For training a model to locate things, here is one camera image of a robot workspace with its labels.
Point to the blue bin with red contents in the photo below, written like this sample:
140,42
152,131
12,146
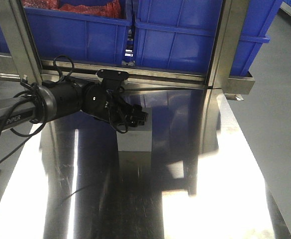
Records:
82,37

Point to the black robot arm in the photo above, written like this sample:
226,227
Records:
51,101

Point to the blue plastic bin middle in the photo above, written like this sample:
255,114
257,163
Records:
179,34

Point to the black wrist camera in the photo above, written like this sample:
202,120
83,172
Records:
112,80

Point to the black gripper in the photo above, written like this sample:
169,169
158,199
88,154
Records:
120,113

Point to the gray square hollow base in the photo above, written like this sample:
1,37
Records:
138,139

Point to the stainless steel rack frame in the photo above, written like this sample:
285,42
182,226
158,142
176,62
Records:
23,60

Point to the red mesh bag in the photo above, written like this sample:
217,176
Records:
110,9

